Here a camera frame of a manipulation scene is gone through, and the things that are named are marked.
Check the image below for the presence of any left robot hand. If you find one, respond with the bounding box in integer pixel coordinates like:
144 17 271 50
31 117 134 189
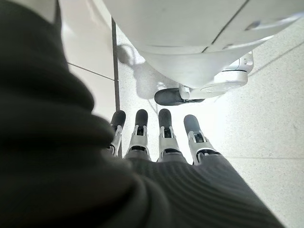
0 0 285 228

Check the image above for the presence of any black left robot foot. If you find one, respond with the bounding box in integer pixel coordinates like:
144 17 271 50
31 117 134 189
154 87 205 106

